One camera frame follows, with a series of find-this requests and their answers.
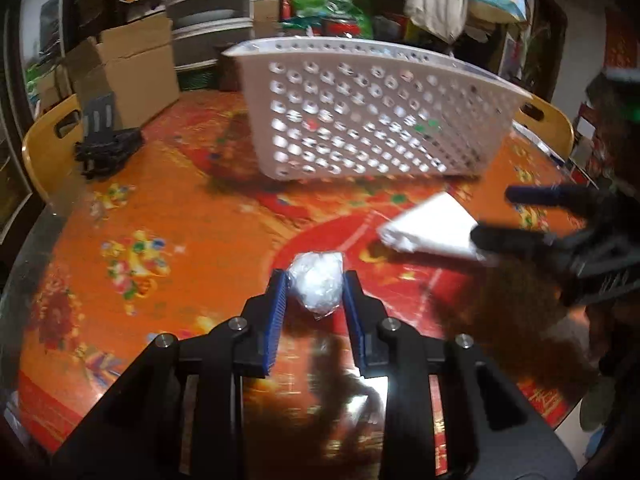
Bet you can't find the open cardboard box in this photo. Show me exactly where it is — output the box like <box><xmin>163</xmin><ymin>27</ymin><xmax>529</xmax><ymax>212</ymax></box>
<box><xmin>65</xmin><ymin>12</ymin><xmax>181</xmax><ymax>131</ymax></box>

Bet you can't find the grey stacked drawer tower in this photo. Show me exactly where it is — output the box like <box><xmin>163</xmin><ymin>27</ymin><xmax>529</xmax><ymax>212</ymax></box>
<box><xmin>164</xmin><ymin>0</ymin><xmax>256</xmax><ymax>68</ymax></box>

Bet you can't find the white canvas tote bag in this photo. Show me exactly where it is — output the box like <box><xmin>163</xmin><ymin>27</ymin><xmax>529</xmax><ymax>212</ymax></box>
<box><xmin>404</xmin><ymin>0</ymin><xmax>473</xmax><ymax>43</ymax></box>

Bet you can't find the small brown cardboard box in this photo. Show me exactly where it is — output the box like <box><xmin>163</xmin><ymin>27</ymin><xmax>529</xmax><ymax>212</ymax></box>
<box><xmin>252</xmin><ymin>0</ymin><xmax>283</xmax><ymax>36</ymax></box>

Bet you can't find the green snack bag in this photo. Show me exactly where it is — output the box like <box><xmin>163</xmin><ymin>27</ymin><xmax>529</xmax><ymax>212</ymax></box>
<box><xmin>287</xmin><ymin>0</ymin><xmax>373</xmax><ymax>38</ymax></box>

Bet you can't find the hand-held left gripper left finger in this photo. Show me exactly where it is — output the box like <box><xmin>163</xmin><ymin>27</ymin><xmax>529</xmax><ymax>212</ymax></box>
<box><xmin>52</xmin><ymin>269</ymin><xmax>290</xmax><ymax>480</ymax></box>

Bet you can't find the wooden chair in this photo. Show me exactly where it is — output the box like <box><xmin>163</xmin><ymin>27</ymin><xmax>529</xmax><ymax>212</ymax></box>
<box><xmin>512</xmin><ymin>94</ymin><xmax>576</xmax><ymax>161</ymax></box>
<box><xmin>21</xmin><ymin>94</ymin><xmax>86</xmax><ymax>206</ymax></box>

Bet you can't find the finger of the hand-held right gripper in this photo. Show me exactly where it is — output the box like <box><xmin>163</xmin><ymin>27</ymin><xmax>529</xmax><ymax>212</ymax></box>
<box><xmin>470</xmin><ymin>224</ymin><xmax>581</xmax><ymax>267</ymax></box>
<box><xmin>506</xmin><ymin>184</ymin><xmax>608</xmax><ymax>212</ymax></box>

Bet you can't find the white plastic bag ball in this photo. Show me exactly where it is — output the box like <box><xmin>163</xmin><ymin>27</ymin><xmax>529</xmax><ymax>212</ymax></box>
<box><xmin>289</xmin><ymin>251</ymin><xmax>346</xmax><ymax>318</ymax></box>

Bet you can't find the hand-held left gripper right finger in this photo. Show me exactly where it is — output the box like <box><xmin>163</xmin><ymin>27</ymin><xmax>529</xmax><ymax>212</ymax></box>
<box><xmin>341</xmin><ymin>270</ymin><xmax>581</xmax><ymax>480</ymax></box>

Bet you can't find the black folding phone stand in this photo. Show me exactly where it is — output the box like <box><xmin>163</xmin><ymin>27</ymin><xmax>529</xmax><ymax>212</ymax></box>
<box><xmin>74</xmin><ymin>94</ymin><xmax>145</xmax><ymax>181</ymax></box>

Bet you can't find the white perforated plastic basket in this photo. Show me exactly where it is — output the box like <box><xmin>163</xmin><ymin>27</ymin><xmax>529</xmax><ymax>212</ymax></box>
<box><xmin>221</xmin><ymin>37</ymin><xmax>535</xmax><ymax>181</ymax></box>

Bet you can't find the pink white towel roll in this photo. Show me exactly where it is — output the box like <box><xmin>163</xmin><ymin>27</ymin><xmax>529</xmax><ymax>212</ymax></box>
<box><xmin>376</xmin><ymin>192</ymin><xmax>493</xmax><ymax>263</ymax></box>

